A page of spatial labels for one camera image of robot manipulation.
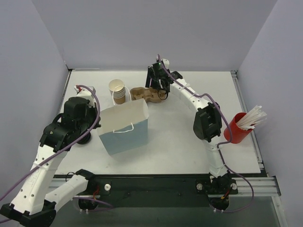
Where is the brown pulp cup carrier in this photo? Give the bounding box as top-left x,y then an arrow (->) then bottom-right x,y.
130,87 -> 168,103

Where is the stack of brown paper cups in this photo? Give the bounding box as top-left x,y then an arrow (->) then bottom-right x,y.
108,79 -> 126,105

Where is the light blue paper bag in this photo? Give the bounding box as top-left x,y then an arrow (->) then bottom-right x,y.
97,99 -> 149,155

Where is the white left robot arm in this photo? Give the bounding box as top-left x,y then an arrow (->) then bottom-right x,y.
0,85 -> 101,227

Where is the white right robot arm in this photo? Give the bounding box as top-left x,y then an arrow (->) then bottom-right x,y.
145,56 -> 229,193

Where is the red straw holder cup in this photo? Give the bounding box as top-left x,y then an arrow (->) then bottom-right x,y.
229,113 -> 253,144

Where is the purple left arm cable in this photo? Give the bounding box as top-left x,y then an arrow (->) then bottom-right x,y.
0,84 -> 114,211

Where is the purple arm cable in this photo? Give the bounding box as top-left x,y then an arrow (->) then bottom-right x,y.
0,84 -> 114,211
156,54 -> 255,213

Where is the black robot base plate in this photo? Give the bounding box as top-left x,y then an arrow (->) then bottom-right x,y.
76,174 -> 238,211

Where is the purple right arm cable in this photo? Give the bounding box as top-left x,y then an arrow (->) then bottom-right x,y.
156,54 -> 255,213

